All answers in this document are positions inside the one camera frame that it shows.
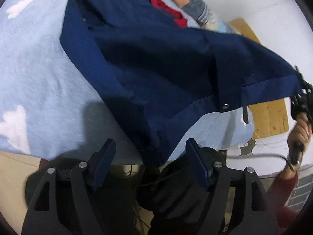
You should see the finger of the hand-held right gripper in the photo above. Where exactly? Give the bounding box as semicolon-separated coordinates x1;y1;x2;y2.
291;95;303;118
295;66;313;95

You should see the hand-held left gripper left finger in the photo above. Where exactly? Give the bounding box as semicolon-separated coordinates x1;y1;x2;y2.
21;138;116;235

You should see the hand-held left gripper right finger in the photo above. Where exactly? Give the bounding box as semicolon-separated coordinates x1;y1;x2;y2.
185;138;280;235

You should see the navy jacket with red collar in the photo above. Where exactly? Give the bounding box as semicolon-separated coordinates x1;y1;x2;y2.
59;0;300;168

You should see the person's right forearm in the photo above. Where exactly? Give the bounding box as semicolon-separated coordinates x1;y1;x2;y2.
266;157;306;230

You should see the person's right hand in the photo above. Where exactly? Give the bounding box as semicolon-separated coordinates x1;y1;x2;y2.
287;120;313;157

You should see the wooden headboard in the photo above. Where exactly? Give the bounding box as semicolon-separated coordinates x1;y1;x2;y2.
228;17;289;140

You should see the person's right leg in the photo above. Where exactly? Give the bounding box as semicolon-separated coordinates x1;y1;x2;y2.
136;147;231;235

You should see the light blue cloud bed sheet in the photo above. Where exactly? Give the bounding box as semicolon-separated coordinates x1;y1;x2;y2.
0;0;256;165

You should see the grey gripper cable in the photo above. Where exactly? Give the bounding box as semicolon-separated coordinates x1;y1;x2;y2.
226;152;295;171

